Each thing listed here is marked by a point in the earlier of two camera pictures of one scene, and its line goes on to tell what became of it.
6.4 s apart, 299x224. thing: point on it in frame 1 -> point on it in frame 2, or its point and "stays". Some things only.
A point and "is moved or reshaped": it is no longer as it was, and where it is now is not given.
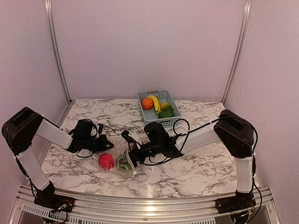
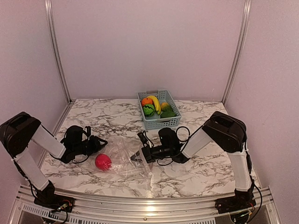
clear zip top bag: x=115 y=158 is moved or reshaped
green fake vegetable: x=124 y=164 -> x=148 y=110
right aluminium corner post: x=246 y=16 stays
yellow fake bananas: x=157 y=105 stays
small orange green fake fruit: x=165 y=106 stays
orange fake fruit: x=146 y=103 stays
